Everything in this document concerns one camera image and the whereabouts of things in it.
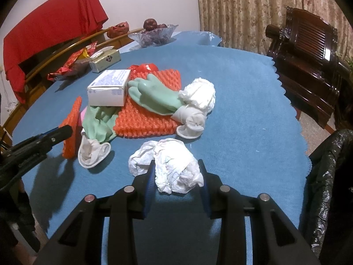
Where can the small red date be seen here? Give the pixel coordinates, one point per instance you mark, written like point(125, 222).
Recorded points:
point(162, 26)

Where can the white crumpled paper wad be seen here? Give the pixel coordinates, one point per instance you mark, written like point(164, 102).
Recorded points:
point(198, 91)

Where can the white cardboard box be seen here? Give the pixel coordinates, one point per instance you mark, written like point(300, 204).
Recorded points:
point(107, 93)

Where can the white tissue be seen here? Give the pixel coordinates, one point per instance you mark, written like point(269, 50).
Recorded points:
point(171, 165)

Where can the red plastic bag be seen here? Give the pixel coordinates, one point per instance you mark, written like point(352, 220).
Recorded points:
point(143, 67)

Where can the pink cloth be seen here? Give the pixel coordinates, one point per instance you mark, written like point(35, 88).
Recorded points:
point(82, 114)

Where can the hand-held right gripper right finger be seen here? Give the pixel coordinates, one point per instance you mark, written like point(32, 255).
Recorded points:
point(204, 187)

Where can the orange foam net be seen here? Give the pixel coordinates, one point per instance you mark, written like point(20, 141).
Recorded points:
point(143, 121)
point(70, 143)

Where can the green rubber glove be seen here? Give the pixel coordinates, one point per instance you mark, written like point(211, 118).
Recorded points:
point(96, 124)
point(154, 93)

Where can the large dark red fruit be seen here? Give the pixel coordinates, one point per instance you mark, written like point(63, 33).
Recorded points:
point(150, 24)

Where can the red snack wrapper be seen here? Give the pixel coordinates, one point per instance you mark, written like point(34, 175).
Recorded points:
point(69, 63)

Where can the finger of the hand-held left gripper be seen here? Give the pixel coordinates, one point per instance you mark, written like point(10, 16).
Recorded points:
point(56, 135)

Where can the curved wooden chair back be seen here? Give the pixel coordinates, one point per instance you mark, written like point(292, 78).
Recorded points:
point(33, 92)

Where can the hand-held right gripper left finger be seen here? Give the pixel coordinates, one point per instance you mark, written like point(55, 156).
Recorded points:
point(150, 187)

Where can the patterned beige curtain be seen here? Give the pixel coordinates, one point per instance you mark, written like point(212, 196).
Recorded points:
point(242, 11)

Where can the dark carved wooden chair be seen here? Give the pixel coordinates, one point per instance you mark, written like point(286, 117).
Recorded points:
point(303, 60)

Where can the glass fruit bowl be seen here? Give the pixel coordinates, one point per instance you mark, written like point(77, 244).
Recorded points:
point(154, 37)

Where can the tissue box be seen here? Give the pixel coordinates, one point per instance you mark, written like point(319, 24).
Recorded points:
point(106, 60)

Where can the black trash bag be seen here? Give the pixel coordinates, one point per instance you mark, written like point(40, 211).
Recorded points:
point(331, 185)

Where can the red cloth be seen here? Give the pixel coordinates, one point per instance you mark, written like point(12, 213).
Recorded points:
point(55, 13)

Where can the red carved ornament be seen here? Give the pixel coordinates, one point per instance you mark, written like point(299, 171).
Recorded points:
point(118, 29)

